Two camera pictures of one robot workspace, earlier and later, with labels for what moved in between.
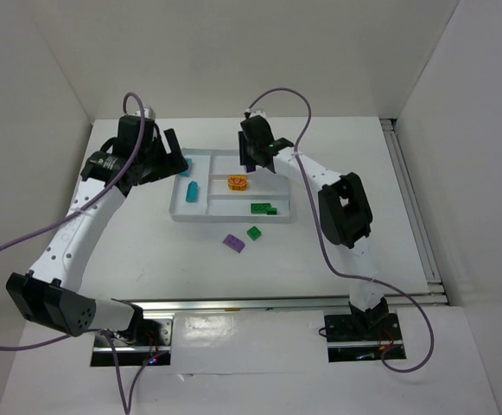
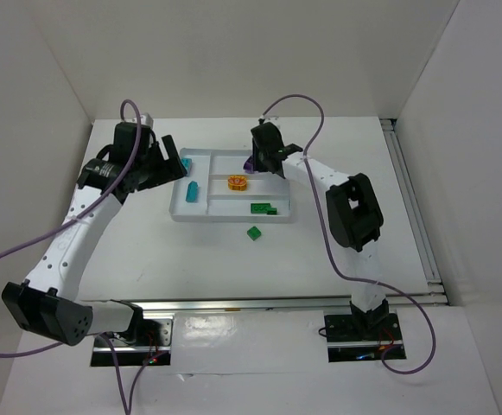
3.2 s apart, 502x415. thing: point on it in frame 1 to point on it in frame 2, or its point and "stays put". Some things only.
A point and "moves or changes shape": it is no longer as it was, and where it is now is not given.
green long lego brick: x=259 y=207 stays put
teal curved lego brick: x=186 y=174 stays put
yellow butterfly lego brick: x=237 y=182 stays put
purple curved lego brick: x=236 y=244 moves or changes shape
